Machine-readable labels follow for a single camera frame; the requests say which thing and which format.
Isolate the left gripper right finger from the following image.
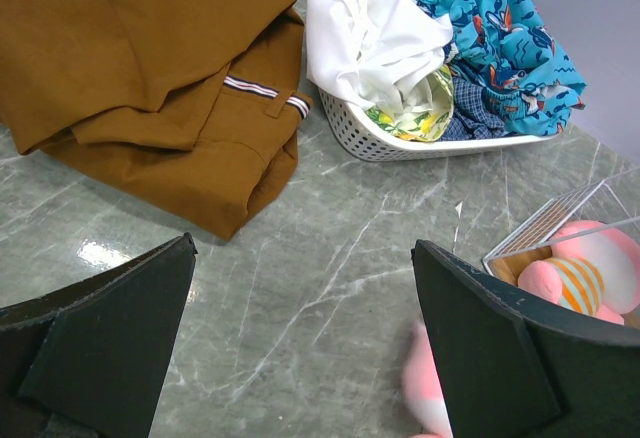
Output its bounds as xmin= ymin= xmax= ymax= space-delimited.
xmin=412 ymin=240 xmax=639 ymax=437

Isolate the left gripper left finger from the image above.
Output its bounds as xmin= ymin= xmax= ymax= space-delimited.
xmin=1 ymin=234 xmax=197 ymax=437

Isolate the pink frog plush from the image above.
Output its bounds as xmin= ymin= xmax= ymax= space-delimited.
xmin=402 ymin=319 xmax=453 ymax=437
xmin=517 ymin=220 xmax=639 ymax=325

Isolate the white laundry basket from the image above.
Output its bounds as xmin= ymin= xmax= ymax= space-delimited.
xmin=319 ymin=89 xmax=546 ymax=161

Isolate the brown garment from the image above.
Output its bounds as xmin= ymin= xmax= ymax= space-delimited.
xmin=1 ymin=0 xmax=311 ymax=240

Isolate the blue patterned cloth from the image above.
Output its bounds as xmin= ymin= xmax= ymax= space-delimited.
xmin=412 ymin=0 xmax=586 ymax=141

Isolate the white green cloth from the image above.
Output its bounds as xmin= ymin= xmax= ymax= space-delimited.
xmin=306 ymin=0 xmax=454 ymax=142

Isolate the white wire wooden shelf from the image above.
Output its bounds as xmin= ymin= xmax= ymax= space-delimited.
xmin=481 ymin=167 xmax=640 ymax=329

